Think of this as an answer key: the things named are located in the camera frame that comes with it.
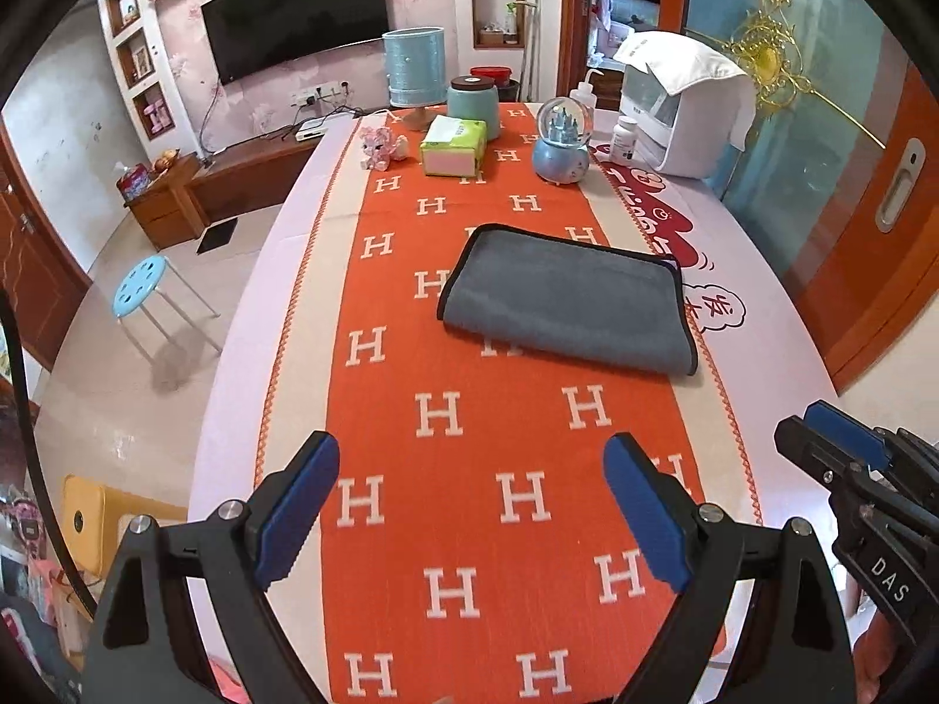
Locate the purple grey microfibre towel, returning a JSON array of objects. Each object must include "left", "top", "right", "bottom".
[{"left": 436, "top": 222, "right": 699, "bottom": 377}]

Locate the orange H-pattern table runner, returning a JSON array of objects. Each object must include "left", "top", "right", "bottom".
[{"left": 256, "top": 103, "right": 759, "bottom": 702}]

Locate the white desktop appliance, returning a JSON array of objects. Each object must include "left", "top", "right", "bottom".
[{"left": 619, "top": 64, "right": 738, "bottom": 180}]

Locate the white cloth on appliance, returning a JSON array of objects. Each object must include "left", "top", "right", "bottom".
[{"left": 613, "top": 31, "right": 756, "bottom": 151}]

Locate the white pill bottle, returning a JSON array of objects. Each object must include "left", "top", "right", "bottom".
[{"left": 610, "top": 114, "right": 638, "bottom": 165}]

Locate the blue plastic stool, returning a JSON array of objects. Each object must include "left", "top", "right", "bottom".
[{"left": 112, "top": 255, "right": 223, "bottom": 365}]

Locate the brown wooden door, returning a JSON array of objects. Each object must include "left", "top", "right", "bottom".
[{"left": 0, "top": 127, "right": 91, "bottom": 370}]

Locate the blue snow globe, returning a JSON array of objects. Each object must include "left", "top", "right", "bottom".
[{"left": 532, "top": 97, "right": 592, "bottom": 186}]

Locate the white squeeze bottle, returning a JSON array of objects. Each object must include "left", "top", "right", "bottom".
[{"left": 568, "top": 67, "right": 603, "bottom": 121}]

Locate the wooden TV cabinet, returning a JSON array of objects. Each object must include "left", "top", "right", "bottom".
[{"left": 126, "top": 132, "right": 318, "bottom": 249}]

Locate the green tissue box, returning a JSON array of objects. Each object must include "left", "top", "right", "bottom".
[{"left": 420, "top": 114, "right": 487, "bottom": 178}]

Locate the teal canister with brown lid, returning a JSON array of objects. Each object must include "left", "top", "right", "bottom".
[{"left": 447, "top": 75, "right": 501, "bottom": 141}]

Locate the pink toy figurine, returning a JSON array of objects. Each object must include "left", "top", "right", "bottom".
[{"left": 360, "top": 126, "right": 409, "bottom": 172}]

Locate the wooden sliding door with handle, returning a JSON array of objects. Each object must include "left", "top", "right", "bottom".
[{"left": 785, "top": 67, "right": 937, "bottom": 392}]

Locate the gold wall ornament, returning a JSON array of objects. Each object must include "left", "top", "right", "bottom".
[{"left": 722, "top": 0, "right": 887, "bottom": 151}]

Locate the white wall shelf unit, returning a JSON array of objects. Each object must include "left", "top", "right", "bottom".
[{"left": 97, "top": 0, "right": 197, "bottom": 162}]

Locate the black wall television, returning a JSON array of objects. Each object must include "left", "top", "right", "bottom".
[{"left": 202, "top": 0, "right": 389, "bottom": 84}]

